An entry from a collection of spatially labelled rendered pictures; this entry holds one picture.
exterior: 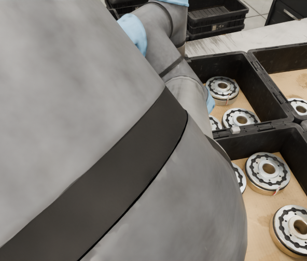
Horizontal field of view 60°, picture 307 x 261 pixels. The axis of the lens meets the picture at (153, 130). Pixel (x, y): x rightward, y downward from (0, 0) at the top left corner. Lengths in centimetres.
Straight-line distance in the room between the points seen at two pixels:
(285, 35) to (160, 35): 111
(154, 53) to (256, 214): 42
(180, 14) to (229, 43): 84
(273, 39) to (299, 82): 49
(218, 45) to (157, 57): 90
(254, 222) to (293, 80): 54
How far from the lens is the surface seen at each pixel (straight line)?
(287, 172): 71
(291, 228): 64
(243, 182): 66
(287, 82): 100
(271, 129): 68
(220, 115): 81
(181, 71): 46
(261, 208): 68
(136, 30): 44
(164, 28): 49
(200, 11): 207
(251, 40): 142
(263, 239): 65
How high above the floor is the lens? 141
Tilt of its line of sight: 51 degrees down
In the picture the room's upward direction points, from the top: straight up
